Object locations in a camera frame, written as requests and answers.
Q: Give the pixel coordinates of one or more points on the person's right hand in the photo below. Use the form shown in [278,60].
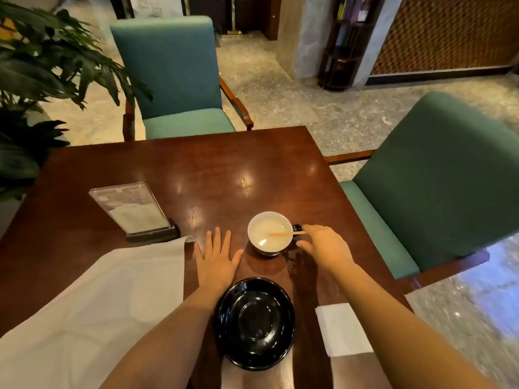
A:
[330,251]

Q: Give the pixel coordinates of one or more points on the person's left hand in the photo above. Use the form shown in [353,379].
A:
[217,271]

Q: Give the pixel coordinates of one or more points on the person's right thumb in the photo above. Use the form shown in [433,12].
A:
[305,247]

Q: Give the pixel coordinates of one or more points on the person's left middle finger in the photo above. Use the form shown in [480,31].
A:
[217,242]

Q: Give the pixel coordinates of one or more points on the person's left little finger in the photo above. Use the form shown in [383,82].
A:
[198,254]

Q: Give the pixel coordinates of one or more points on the person's left thumb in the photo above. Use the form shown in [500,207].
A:
[237,258]

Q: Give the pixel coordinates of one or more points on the person's left forearm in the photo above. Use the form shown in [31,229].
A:
[170,340]

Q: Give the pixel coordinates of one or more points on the person's right forearm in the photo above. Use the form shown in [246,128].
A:
[401,332]

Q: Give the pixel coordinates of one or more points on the wooden stir stick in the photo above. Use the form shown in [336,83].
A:
[284,234]

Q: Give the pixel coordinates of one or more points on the black glossy saucer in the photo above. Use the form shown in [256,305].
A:
[254,324]

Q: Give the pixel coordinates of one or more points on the clear acrylic sign holder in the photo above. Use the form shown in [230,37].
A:
[133,210]

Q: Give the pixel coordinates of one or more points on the white paper napkin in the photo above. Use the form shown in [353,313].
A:
[342,330]

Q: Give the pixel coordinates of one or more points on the grey cloth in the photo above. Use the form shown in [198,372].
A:
[101,311]

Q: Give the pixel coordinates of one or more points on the teal upholstered wooden armchair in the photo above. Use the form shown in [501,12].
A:
[174,68]
[438,182]

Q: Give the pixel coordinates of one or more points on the dark wooden shelf rack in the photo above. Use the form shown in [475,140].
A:
[344,44]

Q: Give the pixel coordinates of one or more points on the green leafy potted plant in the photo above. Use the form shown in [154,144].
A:
[36,76]

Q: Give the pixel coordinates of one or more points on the white framed poster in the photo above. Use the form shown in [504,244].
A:
[156,6]

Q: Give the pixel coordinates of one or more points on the brown lattice screen panel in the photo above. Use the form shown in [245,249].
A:
[446,32]

